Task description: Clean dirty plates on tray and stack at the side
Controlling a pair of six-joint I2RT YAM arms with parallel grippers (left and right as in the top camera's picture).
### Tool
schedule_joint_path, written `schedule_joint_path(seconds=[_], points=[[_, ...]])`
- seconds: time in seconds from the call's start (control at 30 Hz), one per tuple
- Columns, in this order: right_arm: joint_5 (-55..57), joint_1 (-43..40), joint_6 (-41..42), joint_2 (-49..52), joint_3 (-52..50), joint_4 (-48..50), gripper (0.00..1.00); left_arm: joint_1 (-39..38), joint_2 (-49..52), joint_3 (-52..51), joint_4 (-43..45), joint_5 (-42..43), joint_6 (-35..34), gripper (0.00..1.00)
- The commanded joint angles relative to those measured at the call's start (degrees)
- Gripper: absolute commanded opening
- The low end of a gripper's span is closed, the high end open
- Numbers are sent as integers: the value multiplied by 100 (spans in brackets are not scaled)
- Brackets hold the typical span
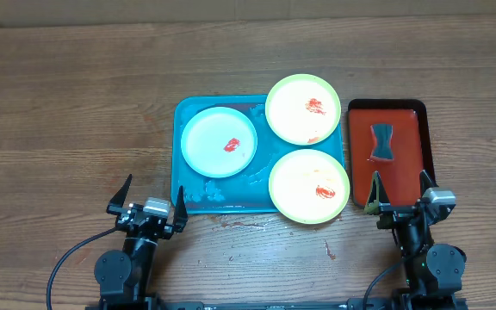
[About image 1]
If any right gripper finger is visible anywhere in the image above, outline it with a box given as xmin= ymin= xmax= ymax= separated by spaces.
xmin=419 ymin=170 xmax=436 ymax=196
xmin=363 ymin=170 xmax=390 ymax=215

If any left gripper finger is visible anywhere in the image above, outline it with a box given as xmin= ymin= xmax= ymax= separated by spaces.
xmin=108 ymin=174 xmax=133 ymax=208
xmin=173 ymin=186 xmax=189 ymax=233

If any yellow-green plate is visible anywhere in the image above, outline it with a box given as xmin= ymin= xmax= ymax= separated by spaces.
xmin=265 ymin=74 xmax=342 ymax=146
xmin=269 ymin=149 xmax=350 ymax=225

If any light blue plate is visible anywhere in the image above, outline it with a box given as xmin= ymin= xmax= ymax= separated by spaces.
xmin=181 ymin=107 xmax=257 ymax=178

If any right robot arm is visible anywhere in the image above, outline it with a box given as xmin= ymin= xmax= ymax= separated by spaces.
xmin=361 ymin=170 xmax=468 ymax=309

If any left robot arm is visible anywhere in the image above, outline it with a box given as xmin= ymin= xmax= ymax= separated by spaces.
xmin=94 ymin=176 xmax=188 ymax=309

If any red and black tray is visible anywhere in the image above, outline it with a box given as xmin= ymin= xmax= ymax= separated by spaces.
xmin=347 ymin=99 xmax=435 ymax=207

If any teal plastic tray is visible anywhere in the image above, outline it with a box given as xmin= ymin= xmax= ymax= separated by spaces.
xmin=170 ymin=94 xmax=346 ymax=215

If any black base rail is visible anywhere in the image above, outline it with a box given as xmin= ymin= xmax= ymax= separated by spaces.
xmin=85 ymin=298 xmax=468 ymax=310

